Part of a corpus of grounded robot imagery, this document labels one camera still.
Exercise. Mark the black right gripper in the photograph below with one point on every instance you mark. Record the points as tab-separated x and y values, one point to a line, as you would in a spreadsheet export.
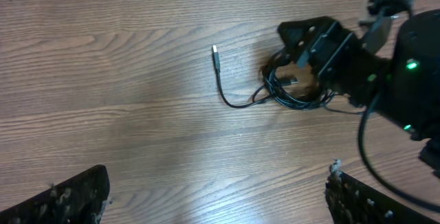
335	55

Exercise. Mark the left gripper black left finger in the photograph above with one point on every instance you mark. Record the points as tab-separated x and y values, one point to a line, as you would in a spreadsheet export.
80	199

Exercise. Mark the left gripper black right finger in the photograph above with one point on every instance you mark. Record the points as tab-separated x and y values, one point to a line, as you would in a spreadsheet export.
351	201

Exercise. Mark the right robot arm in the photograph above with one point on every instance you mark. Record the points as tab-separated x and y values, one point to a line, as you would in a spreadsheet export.
407	84

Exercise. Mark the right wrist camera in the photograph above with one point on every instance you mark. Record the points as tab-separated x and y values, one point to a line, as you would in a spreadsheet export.
388	7

